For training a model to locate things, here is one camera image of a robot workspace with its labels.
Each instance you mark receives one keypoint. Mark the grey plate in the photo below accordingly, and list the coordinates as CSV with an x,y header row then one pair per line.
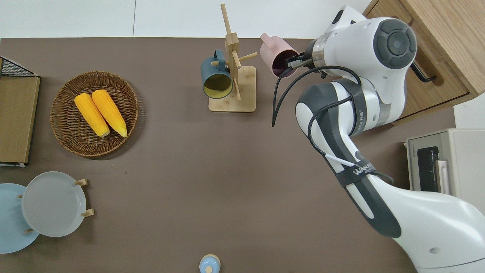
x,y
53,204

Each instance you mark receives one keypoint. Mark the white toaster oven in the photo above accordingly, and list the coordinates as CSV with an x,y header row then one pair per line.
x,y
462,159

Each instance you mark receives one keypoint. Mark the light blue plate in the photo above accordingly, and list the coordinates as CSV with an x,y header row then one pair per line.
x,y
11,227

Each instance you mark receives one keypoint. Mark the wooden cabinet box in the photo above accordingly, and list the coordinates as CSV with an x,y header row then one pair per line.
x,y
447,45

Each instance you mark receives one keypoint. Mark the wooden mug tree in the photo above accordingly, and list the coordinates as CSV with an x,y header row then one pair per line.
x,y
242,94

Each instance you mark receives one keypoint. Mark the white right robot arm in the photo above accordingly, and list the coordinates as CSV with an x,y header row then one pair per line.
x,y
379,94

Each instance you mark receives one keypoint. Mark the pink mug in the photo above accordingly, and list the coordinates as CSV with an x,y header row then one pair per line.
x,y
274,47

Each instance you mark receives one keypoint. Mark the dark blue mug yellow inside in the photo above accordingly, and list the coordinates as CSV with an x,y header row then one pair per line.
x,y
214,72

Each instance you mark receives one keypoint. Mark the brown wicker basket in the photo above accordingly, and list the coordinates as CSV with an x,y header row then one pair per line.
x,y
75,140

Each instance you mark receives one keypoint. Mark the yellow corn cob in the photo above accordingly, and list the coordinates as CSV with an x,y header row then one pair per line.
x,y
110,112
91,115

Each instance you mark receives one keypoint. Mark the brown table mat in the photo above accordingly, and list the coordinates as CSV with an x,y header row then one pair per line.
x,y
208,170

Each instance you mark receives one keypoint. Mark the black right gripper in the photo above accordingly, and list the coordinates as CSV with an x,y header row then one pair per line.
x,y
310,53

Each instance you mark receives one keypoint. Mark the blue bell on wooden base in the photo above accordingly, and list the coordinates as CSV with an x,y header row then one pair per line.
x,y
209,264

